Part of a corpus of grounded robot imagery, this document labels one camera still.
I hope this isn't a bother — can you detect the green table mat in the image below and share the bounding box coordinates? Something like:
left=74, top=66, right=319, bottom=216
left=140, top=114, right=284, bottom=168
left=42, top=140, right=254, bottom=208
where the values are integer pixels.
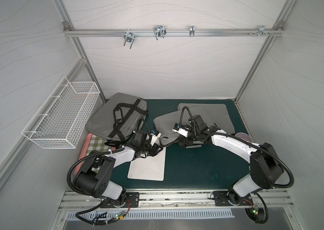
left=111, top=99, right=249, bottom=190

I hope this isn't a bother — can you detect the white wire basket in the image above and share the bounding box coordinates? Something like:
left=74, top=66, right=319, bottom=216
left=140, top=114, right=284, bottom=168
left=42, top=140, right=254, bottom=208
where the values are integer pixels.
left=21, top=76, right=100, bottom=149

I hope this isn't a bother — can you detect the silver laptop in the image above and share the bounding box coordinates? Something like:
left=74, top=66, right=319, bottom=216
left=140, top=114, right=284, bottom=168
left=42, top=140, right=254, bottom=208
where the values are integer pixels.
left=127, top=148, right=166, bottom=181

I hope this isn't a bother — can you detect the aluminium front rail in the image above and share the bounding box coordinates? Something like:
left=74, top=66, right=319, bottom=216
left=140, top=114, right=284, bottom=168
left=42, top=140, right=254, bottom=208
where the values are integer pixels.
left=58, top=188, right=295, bottom=212

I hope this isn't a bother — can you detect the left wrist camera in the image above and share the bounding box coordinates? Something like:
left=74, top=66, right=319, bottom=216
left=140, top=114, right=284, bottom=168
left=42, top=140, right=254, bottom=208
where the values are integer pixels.
left=150, top=130, right=161, bottom=146

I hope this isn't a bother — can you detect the grey laptop sleeve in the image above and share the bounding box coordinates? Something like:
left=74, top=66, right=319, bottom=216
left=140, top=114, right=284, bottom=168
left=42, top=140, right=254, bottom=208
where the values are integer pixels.
left=153, top=105, right=214, bottom=146
left=178, top=103, right=236, bottom=134

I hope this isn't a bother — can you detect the aluminium crossbar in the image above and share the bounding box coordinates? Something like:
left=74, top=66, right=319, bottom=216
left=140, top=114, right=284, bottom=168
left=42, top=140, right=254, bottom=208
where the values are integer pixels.
left=64, top=27, right=285, bottom=37

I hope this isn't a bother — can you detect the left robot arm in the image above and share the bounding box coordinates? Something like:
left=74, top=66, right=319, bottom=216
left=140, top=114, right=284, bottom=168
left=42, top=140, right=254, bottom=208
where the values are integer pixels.
left=66, top=130, right=163, bottom=205

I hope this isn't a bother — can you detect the green checkered cloth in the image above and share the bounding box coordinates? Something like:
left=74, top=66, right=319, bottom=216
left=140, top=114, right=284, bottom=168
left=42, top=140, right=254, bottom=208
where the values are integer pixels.
left=85, top=133, right=111, bottom=155

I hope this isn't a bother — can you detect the metal hook clamp middle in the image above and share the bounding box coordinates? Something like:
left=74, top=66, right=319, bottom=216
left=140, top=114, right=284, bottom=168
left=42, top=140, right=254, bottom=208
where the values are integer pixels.
left=153, top=25, right=166, bottom=40

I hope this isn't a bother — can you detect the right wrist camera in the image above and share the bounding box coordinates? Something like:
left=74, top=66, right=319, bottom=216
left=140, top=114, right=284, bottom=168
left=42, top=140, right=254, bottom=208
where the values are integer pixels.
left=172, top=123, right=191, bottom=138

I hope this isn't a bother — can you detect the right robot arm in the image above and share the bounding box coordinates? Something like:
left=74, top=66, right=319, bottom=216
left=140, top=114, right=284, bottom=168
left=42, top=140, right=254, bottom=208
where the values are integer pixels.
left=172, top=115, right=295, bottom=205

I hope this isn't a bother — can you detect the metal hook clamp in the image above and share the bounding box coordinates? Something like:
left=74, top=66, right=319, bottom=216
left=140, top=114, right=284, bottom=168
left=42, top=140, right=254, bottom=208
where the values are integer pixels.
left=123, top=31, right=135, bottom=49
left=248, top=25, right=274, bottom=37
left=153, top=25, right=166, bottom=40

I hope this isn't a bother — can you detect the grey laptop sleeve front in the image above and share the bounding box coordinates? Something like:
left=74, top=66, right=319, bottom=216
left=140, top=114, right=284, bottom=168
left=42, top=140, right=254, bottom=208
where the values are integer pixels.
left=153, top=105, right=214, bottom=146

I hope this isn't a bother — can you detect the pink bowl with snacks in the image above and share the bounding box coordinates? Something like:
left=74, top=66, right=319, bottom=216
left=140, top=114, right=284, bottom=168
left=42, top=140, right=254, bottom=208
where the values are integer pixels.
left=235, top=132, right=253, bottom=142

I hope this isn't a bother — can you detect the grey laptop sleeve back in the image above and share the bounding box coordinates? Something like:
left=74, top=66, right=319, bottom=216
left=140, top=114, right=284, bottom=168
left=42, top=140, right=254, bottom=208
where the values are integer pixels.
left=178, top=103, right=236, bottom=134

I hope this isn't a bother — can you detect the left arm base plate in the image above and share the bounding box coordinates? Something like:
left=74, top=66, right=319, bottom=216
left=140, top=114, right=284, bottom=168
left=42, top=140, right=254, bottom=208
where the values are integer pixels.
left=101, top=192, right=140, bottom=209

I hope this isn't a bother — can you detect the metal hook small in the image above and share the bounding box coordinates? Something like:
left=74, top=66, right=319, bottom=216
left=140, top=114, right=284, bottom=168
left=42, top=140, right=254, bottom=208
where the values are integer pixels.
left=189, top=25, right=195, bottom=37

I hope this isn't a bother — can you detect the metal hook clamp right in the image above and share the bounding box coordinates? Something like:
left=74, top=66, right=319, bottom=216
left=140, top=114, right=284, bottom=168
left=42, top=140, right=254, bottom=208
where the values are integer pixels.
left=248, top=25, right=274, bottom=37

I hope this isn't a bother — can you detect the grey laptop bag with strap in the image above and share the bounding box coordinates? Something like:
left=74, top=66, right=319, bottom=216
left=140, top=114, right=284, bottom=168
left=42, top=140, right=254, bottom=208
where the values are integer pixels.
left=85, top=93, right=148, bottom=143

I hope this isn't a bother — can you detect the metal hook clamp left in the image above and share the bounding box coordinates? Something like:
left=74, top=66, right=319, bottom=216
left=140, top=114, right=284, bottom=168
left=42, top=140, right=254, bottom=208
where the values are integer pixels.
left=123, top=31, right=135, bottom=49

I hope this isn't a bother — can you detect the black shoulder strap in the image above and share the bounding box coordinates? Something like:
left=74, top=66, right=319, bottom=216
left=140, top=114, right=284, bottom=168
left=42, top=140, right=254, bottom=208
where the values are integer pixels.
left=104, top=98, right=149, bottom=147

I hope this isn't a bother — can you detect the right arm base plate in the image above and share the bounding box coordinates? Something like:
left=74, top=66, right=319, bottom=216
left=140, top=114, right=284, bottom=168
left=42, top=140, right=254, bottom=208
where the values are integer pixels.
left=209, top=190, right=253, bottom=207

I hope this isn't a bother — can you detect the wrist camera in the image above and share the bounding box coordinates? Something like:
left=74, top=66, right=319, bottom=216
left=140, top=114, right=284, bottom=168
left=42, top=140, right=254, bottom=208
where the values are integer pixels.
left=150, top=130, right=161, bottom=146
left=172, top=123, right=191, bottom=138

